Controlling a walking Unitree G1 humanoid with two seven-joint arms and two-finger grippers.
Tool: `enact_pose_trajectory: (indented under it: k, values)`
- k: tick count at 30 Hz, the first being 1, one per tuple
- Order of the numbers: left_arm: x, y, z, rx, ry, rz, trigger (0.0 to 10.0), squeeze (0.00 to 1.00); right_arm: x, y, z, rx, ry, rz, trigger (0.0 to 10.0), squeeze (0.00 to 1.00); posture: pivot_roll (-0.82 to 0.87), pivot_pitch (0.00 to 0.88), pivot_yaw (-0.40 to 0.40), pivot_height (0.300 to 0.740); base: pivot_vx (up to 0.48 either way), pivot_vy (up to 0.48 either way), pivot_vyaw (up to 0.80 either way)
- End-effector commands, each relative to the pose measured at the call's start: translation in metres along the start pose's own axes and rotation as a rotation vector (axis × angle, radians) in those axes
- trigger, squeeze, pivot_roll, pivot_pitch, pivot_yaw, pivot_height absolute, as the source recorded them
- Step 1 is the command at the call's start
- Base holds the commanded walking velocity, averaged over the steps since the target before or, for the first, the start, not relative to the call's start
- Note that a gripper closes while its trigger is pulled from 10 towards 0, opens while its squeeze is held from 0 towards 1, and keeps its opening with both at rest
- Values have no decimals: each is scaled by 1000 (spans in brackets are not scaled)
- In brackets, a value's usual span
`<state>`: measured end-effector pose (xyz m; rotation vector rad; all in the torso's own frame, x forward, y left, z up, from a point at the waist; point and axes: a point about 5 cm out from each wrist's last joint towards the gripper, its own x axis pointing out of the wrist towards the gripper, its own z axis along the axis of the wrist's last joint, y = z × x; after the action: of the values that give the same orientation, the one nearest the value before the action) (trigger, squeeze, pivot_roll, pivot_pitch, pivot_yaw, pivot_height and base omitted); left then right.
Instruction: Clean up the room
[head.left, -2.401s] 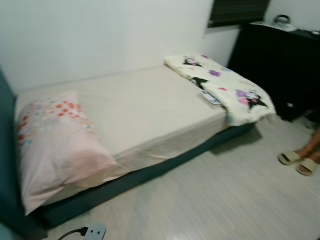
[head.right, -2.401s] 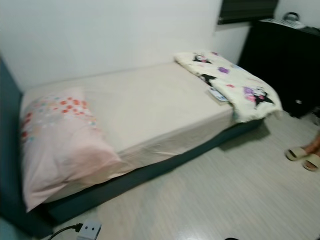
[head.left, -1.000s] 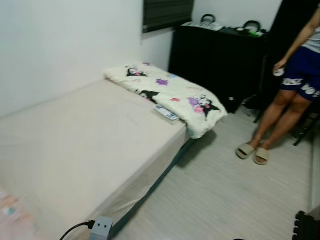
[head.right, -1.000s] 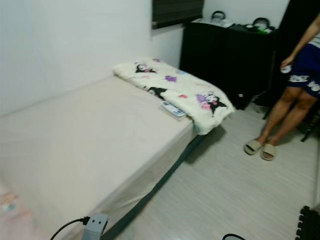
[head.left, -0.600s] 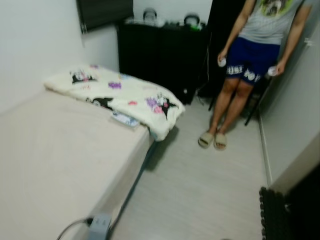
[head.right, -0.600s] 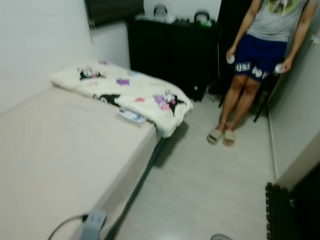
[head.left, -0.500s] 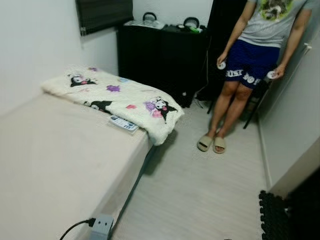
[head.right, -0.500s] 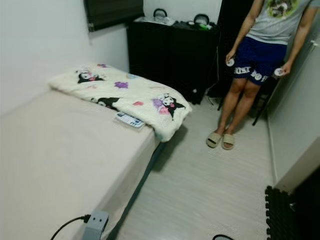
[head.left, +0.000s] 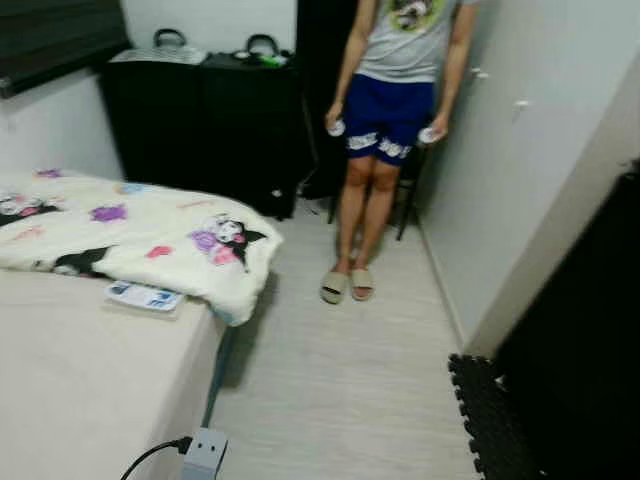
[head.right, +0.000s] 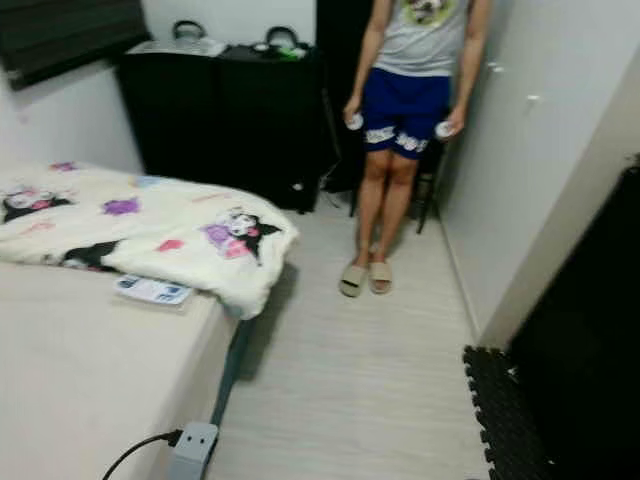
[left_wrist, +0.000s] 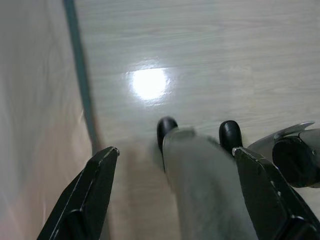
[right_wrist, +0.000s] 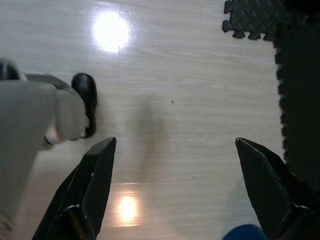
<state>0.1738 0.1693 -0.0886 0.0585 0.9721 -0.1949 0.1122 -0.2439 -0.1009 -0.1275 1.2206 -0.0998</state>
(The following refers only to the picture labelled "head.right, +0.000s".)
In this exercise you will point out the white and blue book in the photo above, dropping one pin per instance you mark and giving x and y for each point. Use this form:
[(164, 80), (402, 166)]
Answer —
[(153, 290)]

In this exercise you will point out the small white round controller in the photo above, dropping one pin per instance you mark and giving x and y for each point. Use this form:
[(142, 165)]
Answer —
[(354, 121), (444, 128)]

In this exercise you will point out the cream cartoon print blanket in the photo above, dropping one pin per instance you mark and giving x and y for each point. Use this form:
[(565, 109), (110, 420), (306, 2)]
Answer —
[(150, 225)]

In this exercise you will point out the dark window blind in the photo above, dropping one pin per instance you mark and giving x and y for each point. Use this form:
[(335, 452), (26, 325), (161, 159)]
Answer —
[(70, 35)]

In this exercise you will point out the black dresser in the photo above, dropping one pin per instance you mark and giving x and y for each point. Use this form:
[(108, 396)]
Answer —
[(220, 120)]

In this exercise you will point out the grey flat tray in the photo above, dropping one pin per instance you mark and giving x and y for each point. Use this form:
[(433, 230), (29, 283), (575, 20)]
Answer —
[(175, 47)]

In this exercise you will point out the black headphones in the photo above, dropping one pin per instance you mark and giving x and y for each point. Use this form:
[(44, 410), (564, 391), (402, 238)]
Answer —
[(188, 22), (281, 28)]

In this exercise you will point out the small green object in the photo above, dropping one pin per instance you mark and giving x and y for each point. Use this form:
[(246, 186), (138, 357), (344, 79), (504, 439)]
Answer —
[(290, 52)]

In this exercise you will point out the beige slipper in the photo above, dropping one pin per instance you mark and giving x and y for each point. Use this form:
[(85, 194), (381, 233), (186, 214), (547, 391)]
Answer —
[(380, 275), (353, 280)]

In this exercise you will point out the person in grey shirt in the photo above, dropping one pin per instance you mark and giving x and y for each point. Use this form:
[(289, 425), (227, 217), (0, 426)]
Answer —
[(420, 50)]

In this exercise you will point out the black foam floor mat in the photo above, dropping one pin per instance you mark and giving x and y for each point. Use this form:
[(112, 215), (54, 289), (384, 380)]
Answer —
[(505, 420)]

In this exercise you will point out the white wardrobe with knobs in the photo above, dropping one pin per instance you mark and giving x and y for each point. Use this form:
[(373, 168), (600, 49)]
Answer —
[(540, 120)]

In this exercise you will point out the large black board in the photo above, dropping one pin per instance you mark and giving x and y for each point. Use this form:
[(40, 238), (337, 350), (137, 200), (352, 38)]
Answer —
[(590, 340)]

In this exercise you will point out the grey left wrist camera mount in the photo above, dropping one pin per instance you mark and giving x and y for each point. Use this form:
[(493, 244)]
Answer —
[(193, 450)]

